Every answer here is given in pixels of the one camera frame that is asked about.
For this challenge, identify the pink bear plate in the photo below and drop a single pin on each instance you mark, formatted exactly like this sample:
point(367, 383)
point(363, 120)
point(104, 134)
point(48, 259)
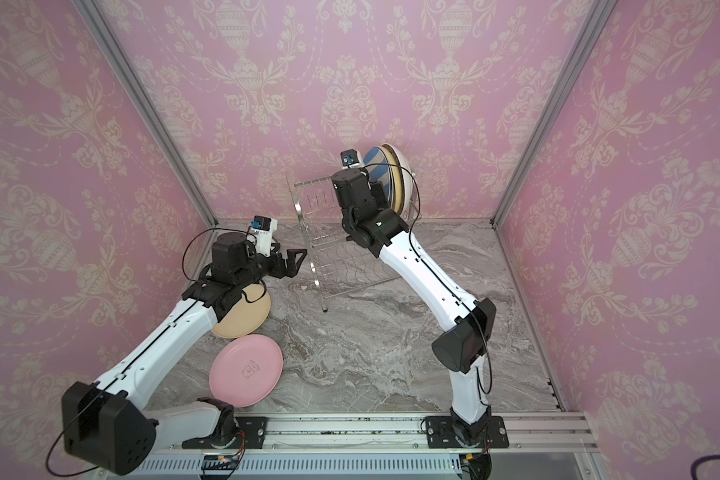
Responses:
point(246, 371)

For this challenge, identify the aluminium mounting rail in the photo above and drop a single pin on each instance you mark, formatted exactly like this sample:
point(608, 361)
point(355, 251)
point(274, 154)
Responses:
point(552, 445)

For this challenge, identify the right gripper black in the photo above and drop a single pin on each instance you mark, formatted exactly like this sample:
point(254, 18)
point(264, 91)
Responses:
point(350, 182)

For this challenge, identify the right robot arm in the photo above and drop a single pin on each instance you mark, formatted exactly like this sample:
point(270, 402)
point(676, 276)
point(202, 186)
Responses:
point(466, 322)

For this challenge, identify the steel two-tier dish rack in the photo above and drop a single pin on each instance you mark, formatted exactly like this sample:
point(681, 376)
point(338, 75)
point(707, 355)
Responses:
point(338, 266)

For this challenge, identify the beige plain plate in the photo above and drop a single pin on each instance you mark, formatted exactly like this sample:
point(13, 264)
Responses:
point(247, 315)

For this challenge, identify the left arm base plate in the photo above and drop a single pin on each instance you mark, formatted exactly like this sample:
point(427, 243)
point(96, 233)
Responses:
point(246, 433)

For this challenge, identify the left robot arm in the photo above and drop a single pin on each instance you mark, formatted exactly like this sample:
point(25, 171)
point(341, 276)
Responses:
point(106, 423)

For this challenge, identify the yellow bear plate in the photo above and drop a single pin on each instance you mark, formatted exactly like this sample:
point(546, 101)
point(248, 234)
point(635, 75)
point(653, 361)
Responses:
point(397, 194)

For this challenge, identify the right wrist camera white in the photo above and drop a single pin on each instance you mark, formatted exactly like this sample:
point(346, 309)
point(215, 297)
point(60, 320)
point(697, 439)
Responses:
point(351, 158)

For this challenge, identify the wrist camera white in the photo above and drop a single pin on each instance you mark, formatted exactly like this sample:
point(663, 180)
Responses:
point(263, 229)
point(351, 158)

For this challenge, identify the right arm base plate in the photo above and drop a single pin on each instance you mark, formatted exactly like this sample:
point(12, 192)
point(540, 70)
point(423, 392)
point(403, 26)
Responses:
point(451, 432)

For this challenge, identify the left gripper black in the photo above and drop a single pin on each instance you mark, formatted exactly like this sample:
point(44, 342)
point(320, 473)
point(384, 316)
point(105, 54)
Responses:
point(292, 267)

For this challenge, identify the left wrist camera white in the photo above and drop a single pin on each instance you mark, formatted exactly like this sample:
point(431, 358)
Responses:
point(263, 229)

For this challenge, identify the orange sunburst plate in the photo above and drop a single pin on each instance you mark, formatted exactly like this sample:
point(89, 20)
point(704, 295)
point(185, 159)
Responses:
point(377, 165)

